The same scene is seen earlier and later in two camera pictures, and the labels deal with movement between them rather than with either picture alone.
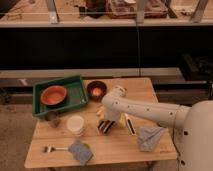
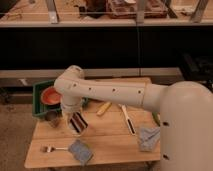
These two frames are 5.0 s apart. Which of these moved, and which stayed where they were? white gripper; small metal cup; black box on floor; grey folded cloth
Moved: white gripper
Stayed: grey folded cloth; small metal cup; black box on floor
